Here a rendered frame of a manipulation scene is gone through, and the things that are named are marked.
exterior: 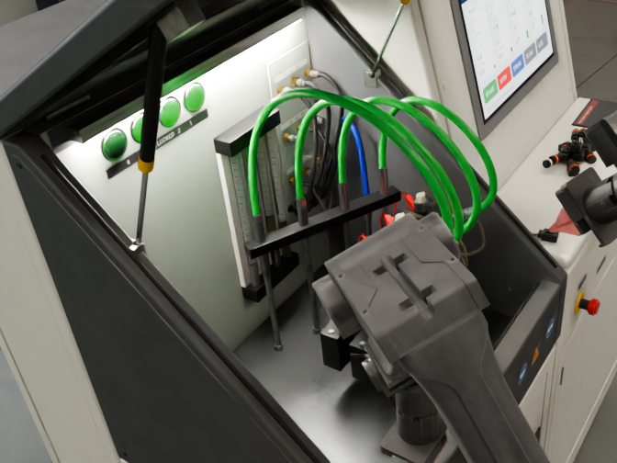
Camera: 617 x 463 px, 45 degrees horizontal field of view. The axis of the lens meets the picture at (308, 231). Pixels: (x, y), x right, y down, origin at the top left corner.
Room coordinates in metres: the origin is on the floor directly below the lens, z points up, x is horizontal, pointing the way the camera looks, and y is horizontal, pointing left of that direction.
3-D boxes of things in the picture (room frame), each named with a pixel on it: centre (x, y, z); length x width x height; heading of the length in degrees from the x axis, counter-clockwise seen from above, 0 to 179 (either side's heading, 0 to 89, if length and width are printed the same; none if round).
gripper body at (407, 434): (0.68, -0.12, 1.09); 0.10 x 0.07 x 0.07; 142
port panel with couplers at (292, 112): (1.35, -0.01, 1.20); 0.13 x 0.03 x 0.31; 141
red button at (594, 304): (1.18, -0.57, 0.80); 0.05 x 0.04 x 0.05; 141
